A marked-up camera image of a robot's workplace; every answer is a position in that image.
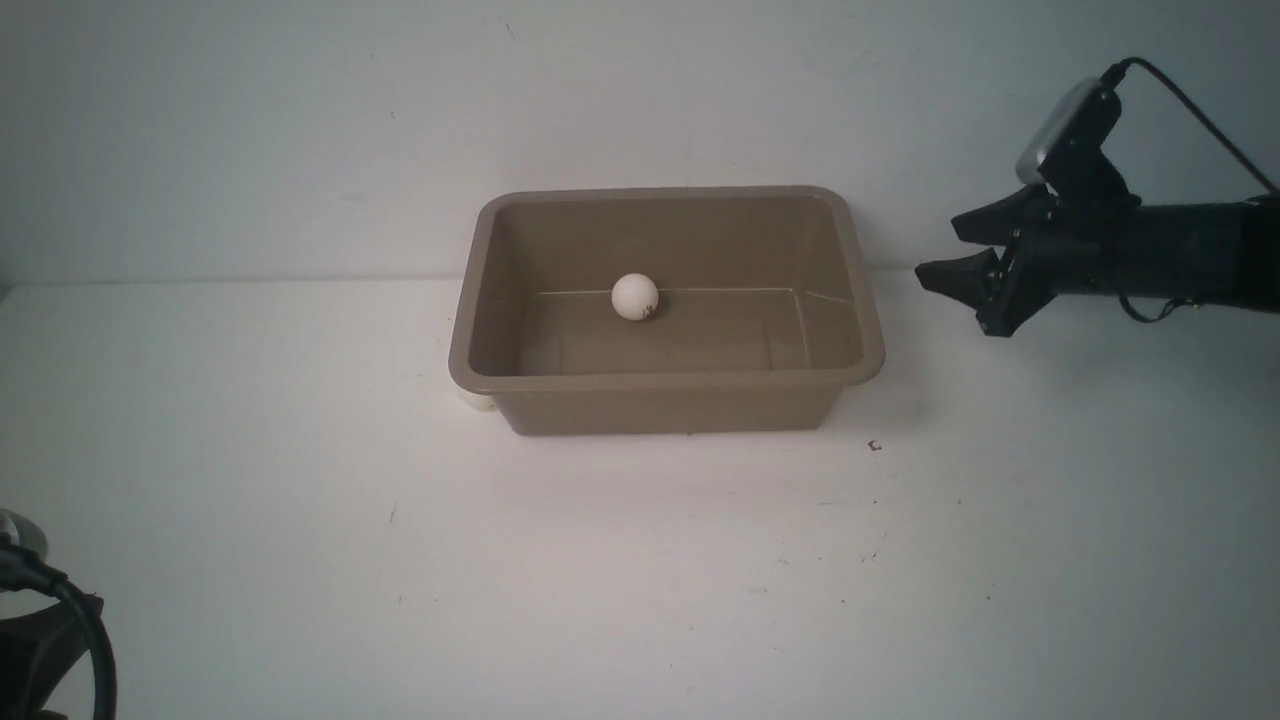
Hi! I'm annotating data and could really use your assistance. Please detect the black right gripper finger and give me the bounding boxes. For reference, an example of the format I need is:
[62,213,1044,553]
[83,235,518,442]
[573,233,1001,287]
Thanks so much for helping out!
[914,249,1004,311]
[951,184,1055,246]

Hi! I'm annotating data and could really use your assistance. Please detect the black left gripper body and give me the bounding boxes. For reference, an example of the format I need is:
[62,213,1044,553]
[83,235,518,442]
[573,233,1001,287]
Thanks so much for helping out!
[1,602,101,719]

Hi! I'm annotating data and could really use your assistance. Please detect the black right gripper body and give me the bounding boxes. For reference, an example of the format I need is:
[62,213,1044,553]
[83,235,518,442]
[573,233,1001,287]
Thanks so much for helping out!
[975,85,1140,340]

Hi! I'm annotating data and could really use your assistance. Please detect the white ping-pong ball with mark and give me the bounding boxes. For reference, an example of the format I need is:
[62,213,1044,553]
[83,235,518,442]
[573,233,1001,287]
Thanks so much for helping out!
[611,273,660,322]

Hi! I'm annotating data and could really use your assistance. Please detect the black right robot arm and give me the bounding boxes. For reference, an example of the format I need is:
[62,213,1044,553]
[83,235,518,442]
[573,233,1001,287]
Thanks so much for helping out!
[915,79,1277,338]

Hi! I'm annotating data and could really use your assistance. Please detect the tan plastic bin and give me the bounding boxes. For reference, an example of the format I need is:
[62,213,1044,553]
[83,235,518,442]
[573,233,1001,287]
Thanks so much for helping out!
[448,186,886,436]

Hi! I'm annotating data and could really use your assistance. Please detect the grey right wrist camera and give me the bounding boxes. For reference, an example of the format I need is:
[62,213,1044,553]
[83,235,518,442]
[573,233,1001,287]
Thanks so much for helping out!
[1015,77,1102,186]

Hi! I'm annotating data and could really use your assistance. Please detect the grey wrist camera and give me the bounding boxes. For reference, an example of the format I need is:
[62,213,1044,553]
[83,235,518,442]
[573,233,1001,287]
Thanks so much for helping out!
[1015,77,1102,186]
[0,509,49,561]

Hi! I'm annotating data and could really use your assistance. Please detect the black left camera cable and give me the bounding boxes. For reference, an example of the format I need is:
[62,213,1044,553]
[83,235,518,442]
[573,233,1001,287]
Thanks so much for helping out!
[0,541,118,720]

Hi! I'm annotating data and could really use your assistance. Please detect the black camera cable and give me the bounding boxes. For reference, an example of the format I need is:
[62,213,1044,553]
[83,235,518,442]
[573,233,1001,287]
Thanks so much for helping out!
[1100,56,1280,196]
[0,541,118,720]

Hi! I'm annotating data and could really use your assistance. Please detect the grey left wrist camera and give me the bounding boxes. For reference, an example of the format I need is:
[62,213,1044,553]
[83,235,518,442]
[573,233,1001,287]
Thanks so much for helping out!
[0,509,49,561]

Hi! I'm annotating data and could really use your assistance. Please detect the black right camera cable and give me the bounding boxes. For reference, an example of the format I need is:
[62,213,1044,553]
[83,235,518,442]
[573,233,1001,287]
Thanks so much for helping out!
[1100,56,1280,196]

